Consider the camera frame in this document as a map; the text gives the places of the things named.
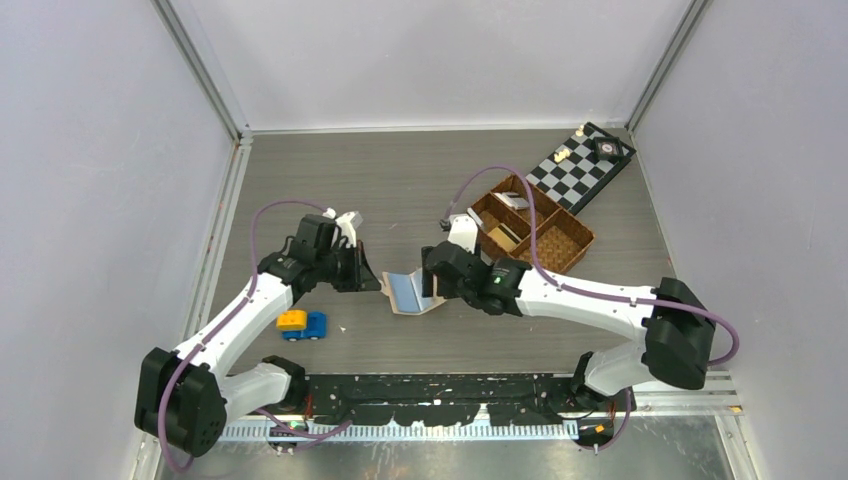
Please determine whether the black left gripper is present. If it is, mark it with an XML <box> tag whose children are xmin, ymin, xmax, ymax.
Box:
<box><xmin>315</xmin><ymin>240</ymin><xmax>380</xmax><ymax>293</ymax></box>

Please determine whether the beige leather card holder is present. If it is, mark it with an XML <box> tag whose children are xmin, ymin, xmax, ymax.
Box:
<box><xmin>381</xmin><ymin>268</ymin><xmax>446</xmax><ymax>316</ymax></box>

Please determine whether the gold black-striped card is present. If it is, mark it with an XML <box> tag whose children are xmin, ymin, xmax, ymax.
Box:
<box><xmin>489</xmin><ymin>223</ymin><xmax>522</xmax><ymax>251</ymax></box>

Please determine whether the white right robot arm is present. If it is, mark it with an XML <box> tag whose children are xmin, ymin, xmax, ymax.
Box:
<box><xmin>422</xmin><ymin>241</ymin><xmax>716</xmax><ymax>411</ymax></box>

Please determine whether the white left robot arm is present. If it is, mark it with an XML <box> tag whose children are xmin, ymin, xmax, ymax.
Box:
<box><xmin>134</xmin><ymin>211</ymin><xmax>381</xmax><ymax>457</ymax></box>

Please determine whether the flat white card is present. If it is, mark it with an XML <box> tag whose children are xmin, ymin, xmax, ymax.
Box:
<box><xmin>466</xmin><ymin>208</ymin><xmax>485</xmax><ymax>232</ymax></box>

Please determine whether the blue yellow toy car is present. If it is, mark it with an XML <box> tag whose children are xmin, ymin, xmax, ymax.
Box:
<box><xmin>275</xmin><ymin>310</ymin><xmax>328</xmax><ymax>342</ymax></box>

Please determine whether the woven wicker divided basket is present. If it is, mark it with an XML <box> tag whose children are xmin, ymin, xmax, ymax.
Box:
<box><xmin>471</xmin><ymin>174</ymin><xmax>595</xmax><ymax>274</ymax></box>

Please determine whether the black white chessboard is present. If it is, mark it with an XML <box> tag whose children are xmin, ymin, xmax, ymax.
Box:
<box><xmin>526</xmin><ymin>122</ymin><xmax>637</xmax><ymax>215</ymax></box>

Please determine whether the small black square box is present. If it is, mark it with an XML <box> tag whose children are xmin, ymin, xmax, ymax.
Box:
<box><xmin>593</xmin><ymin>136</ymin><xmax>625</xmax><ymax>163</ymax></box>

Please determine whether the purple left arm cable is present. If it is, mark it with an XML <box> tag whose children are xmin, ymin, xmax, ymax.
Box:
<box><xmin>158</xmin><ymin>199</ymin><xmax>356</xmax><ymax>475</ymax></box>

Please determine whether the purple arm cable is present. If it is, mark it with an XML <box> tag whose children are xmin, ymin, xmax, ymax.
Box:
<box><xmin>158</xmin><ymin>199</ymin><xmax>356</xmax><ymax>475</ymax></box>
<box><xmin>442</xmin><ymin>164</ymin><xmax>741</xmax><ymax>454</ymax></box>

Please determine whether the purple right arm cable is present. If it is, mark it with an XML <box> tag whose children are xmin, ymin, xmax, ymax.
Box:
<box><xmin>442</xmin><ymin>164</ymin><xmax>741</xmax><ymax>454</ymax></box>

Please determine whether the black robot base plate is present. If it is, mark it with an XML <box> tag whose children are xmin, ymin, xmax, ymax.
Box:
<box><xmin>265</xmin><ymin>373</ymin><xmax>636</xmax><ymax>427</ymax></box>

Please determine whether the aluminium frame rail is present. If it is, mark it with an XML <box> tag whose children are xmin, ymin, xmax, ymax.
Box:
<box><xmin>152</xmin><ymin>0</ymin><xmax>253</xmax><ymax>338</ymax></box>

